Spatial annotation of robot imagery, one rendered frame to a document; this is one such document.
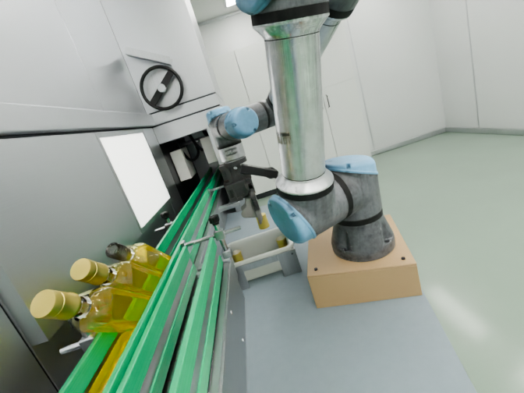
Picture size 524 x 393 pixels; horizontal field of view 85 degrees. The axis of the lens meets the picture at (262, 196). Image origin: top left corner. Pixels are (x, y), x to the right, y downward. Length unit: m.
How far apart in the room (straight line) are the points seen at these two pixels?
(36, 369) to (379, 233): 0.69
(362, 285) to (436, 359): 0.19
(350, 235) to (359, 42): 4.71
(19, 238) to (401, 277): 0.74
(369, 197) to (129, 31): 1.40
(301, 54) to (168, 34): 1.25
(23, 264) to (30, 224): 0.08
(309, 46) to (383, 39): 4.95
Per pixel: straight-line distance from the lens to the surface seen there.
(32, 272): 0.64
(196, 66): 1.61
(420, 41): 5.69
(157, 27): 1.68
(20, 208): 0.66
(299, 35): 0.47
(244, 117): 0.72
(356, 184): 0.63
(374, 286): 0.72
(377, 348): 0.65
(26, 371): 0.65
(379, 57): 5.35
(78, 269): 0.53
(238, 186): 0.85
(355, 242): 0.70
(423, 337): 0.66
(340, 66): 4.62
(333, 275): 0.70
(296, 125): 0.49
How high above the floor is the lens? 1.22
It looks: 15 degrees down
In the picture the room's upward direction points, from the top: 18 degrees counter-clockwise
